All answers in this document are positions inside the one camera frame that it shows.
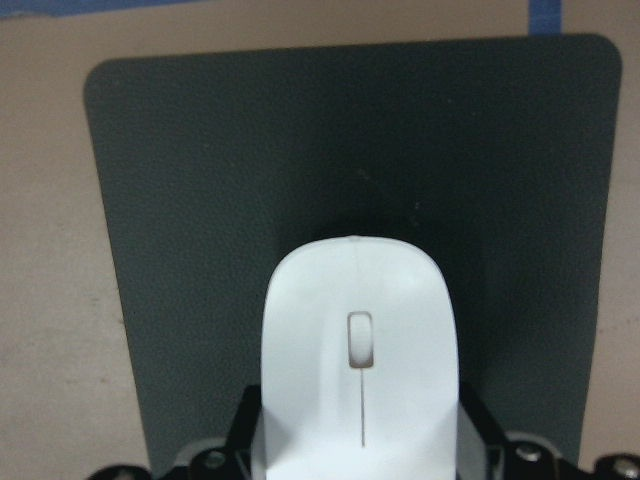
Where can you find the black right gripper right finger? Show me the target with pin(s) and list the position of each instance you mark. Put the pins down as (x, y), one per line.
(486, 452)

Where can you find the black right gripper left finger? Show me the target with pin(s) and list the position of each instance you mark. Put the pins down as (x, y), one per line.
(226, 457)

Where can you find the white computer mouse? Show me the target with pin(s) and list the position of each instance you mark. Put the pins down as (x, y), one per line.
(359, 365)

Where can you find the black mousepad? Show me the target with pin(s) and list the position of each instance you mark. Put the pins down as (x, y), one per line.
(493, 156)

